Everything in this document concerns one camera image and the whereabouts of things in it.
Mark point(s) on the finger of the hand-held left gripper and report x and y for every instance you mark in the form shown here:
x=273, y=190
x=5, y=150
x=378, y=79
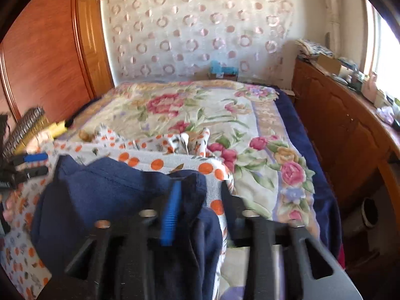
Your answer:
x=36, y=172
x=34, y=157

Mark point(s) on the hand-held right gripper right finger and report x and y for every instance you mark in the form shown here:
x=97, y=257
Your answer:
x=232, y=222

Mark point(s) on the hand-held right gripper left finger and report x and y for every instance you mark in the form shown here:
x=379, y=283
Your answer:
x=170, y=215

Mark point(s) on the navy t-shirt orange print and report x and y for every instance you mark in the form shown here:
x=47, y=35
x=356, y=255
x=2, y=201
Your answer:
x=103, y=193

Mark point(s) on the grey checked yellow pillow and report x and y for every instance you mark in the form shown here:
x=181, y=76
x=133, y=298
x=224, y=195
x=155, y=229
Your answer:
x=28, y=125

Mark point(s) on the white cloth orange dots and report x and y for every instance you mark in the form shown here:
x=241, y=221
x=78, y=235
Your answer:
x=156, y=162

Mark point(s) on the navy bed sheet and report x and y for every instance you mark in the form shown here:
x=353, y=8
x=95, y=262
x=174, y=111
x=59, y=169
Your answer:
x=322, y=200

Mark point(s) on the wooden headboard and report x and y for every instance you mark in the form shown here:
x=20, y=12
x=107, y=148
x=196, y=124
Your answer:
x=43, y=53

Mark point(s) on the floral blanket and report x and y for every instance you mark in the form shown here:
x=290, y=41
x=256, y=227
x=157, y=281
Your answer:
x=193, y=106

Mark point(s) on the red cloth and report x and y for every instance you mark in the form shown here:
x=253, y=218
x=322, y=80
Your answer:
x=341, y=256

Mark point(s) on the wooden door panel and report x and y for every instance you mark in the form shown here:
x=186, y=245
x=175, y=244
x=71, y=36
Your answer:
x=93, y=37

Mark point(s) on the round dark pot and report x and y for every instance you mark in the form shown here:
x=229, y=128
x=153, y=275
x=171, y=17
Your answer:
x=370, y=212

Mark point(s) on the wooden cabinet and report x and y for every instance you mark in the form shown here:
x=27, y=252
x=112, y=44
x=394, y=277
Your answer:
x=337, y=125

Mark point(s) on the blue toy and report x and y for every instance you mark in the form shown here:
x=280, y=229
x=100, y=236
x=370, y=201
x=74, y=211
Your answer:
x=218, y=68

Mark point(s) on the cardboard box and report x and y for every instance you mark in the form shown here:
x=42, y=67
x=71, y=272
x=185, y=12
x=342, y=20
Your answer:
x=328, y=64

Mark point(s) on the circle print lace curtain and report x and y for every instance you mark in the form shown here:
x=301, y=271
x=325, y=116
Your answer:
x=193, y=28

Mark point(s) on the stack of patterned cloths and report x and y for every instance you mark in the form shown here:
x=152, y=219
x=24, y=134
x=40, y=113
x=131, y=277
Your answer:
x=312, y=48

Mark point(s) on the row of small desk items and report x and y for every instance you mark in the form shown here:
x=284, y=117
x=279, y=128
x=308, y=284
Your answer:
x=372, y=90

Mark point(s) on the window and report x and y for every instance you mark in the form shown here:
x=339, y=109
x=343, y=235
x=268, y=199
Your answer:
x=387, y=47

